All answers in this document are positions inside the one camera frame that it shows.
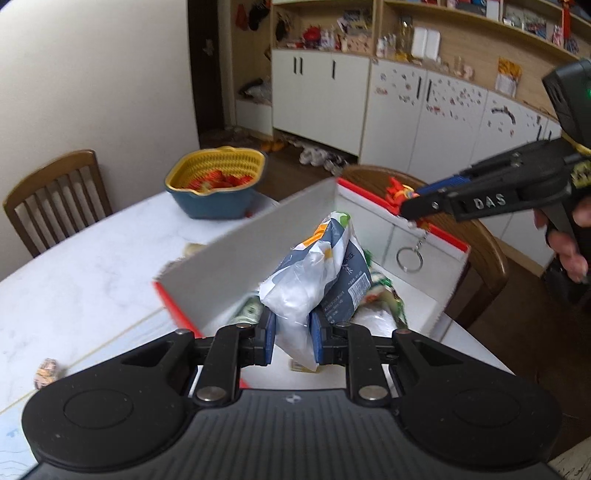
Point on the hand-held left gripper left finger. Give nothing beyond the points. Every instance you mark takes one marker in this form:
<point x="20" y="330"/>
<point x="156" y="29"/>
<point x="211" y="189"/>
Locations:
<point x="269" y="334"/>

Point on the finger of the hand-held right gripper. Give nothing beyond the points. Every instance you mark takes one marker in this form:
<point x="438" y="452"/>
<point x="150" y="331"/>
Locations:
<point x="455" y="182"/>
<point x="420" y="205"/>

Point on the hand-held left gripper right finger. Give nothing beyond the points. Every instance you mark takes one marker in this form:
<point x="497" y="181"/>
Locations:
<point x="318" y="337"/>

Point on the blue and white snack bag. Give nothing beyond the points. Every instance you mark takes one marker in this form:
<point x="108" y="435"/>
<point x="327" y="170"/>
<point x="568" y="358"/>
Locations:
<point x="314" y="272"/>

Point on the white cardboard box red rim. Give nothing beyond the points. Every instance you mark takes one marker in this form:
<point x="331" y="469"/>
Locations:
<point x="221" y="272"/>

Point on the person's right hand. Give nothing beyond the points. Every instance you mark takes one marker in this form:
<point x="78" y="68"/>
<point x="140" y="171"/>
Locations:
<point x="570" y="258"/>

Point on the wooden round-back chair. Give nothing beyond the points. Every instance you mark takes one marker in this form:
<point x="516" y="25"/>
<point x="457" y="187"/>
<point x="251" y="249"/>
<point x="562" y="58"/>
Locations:
<point x="489" y="258"/>

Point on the green printed snack packet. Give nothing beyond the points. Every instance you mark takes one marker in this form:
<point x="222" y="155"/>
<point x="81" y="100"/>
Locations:
<point x="385" y="295"/>

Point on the grey and white shoes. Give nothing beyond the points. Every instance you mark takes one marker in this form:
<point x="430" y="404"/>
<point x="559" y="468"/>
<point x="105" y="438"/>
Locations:
<point x="336" y="165"/>

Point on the white sneakers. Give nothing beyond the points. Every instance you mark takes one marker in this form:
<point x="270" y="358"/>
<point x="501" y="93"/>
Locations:
<point x="311" y="156"/>

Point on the blue bowl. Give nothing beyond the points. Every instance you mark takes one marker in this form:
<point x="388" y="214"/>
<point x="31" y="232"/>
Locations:
<point x="217" y="205"/>

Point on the white shelf boxes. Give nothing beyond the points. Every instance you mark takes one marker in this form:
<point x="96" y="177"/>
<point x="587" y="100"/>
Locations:
<point x="425" y="42"/>

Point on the clear glass jar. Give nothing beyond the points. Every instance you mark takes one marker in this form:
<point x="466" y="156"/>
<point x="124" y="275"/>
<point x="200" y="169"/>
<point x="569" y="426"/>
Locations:
<point x="405" y="33"/>

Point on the orange slippers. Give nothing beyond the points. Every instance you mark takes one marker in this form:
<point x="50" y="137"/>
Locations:
<point x="273" y="146"/>

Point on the pile of strawberries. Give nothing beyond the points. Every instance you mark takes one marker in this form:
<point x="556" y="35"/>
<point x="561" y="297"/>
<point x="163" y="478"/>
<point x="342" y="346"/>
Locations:
<point x="219" y="180"/>

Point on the yellow strainer basket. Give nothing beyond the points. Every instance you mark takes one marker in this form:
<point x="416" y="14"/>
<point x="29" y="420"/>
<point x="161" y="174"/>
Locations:
<point x="221" y="159"/>

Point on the red shelf ornament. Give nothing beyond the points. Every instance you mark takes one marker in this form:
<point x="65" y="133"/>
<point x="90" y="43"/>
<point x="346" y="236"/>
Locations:
<point x="313" y="36"/>

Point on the small colourful candy packet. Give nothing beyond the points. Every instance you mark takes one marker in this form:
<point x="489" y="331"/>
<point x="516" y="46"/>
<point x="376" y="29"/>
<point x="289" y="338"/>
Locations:
<point x="47" y="373"/>

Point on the hanging red and black hats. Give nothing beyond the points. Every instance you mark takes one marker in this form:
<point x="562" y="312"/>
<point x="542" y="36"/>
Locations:
<point x="254" y="14"/>

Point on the dark wooden door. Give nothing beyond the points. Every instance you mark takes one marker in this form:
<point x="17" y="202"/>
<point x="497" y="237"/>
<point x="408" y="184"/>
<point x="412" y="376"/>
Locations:
<point x="210" y="60"/>

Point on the wooden slat-back chair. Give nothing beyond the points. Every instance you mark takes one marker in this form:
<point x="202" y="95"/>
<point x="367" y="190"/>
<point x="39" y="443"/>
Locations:
<point x="55" y="184"/>

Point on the light blue printed table mat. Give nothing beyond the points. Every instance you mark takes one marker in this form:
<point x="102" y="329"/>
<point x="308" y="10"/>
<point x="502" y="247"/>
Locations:
<point x="14" y="438"/>

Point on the white and wood wall cabinet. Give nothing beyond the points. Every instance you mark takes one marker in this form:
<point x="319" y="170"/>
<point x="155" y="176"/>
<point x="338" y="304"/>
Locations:
<point x="323" y="101"/>

